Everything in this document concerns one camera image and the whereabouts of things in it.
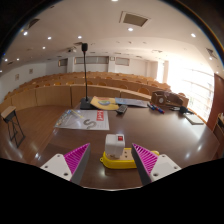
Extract white magazine in plastic sleeve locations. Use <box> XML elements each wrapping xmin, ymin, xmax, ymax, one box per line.
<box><xmin>54</xmin><ymin>109</ymin><xmax>110</xmax><ymax>131</ymax></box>

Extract white closed notebook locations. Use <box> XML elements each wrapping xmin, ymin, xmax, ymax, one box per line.
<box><xmin>182</xmin><ymin>113</ymin><xmax>205</xmax><ymax>126</ymax></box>

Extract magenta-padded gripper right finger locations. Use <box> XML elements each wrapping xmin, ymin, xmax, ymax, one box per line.
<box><xmin>131</xmin><ymin>142</ymin><xmax>182</xmax><ymax>186</ymax></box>

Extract square ceiling air vent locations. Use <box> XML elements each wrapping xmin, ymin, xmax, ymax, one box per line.
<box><xmin>119</xmin><ymin>10</ymin><xmax>151</xmax><ymax>28</ymax></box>

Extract black handheld microphone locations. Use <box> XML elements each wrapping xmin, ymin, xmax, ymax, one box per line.
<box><xmin>169</xmin><ymin>105</ymin><xmax>194</xmax><ymax>115</ymax></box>

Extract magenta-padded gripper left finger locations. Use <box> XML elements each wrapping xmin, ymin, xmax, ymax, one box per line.
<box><xmin>39</xmin><ymin>142</ymin><xmax>92</xmax><ymax>186</ymax></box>

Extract wooden side cabinet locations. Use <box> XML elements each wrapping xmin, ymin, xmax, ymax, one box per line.
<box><xmin>212</xmin><ymin>113</ymin><xmax>224</xmax><ymax>158</ymax></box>

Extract group of ceiling spotlights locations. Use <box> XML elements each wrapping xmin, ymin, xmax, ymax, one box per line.
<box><xmin>3</xmin><ymin>0</ymin><xmax>214</xmax><ymax>63</ymax></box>

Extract rows of wooden auditorium seats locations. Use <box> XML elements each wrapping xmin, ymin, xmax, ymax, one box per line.
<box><xmin>0</xmin><ymin>70</ymin><xmax>173</xmax><ymax>111</ymax></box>

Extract yellow booklet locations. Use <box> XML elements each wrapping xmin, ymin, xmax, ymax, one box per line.
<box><xmin>89</xmin><ymin>95</ymin><xmax>120</xmax><ymax>111</ymax></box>

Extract wooden desk organizer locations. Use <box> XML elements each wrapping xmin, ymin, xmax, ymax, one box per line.
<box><xmin>150</xmin><ymin>90</ymin><xmax>190</xmax><ymax>108</ymax></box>

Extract large bright window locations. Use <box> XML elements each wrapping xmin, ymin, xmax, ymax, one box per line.
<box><xmin>166</xmin><ymin>59</ymin><xmax>216</xmax><ymax>123</ymax></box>

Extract blue booklet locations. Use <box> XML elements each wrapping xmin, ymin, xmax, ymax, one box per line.
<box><xmin>114</xmin><ymin>97</ymin><xmax>149</xmax><ymax>108</ymax></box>

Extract black gooseneck desk microphone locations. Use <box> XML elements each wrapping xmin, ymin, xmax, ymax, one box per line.
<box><xmin>79</xmin><ymin>42</ymin><xmax>95</xmax><ymax>111</ymax></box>

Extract black remote control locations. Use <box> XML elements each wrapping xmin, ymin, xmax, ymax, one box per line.
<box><xmin>115</xmin><ymin>104</ymin><xmax>129</xmax><ymax>115</ymax></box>

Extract red marker pen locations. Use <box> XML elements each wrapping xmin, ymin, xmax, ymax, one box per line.
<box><xmin>151</xmin><ymin>103</ymin><xmax>166</xmax><ymax>115</ymax></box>

